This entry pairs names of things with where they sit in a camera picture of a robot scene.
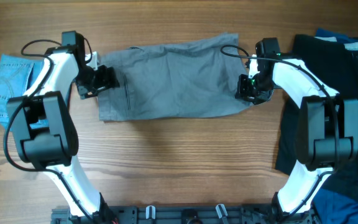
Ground grey shorts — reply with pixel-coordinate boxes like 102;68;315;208
98;33;252;121

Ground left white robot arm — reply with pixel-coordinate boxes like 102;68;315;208
3;30;119;223

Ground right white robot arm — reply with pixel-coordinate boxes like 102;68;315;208
239;55;358;217

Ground folded blue denim jeans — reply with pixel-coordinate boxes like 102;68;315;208
0;54;45;127

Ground black garment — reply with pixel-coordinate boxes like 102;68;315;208
292;34;358;201

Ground blue garment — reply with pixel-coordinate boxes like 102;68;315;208
313;29;358;223

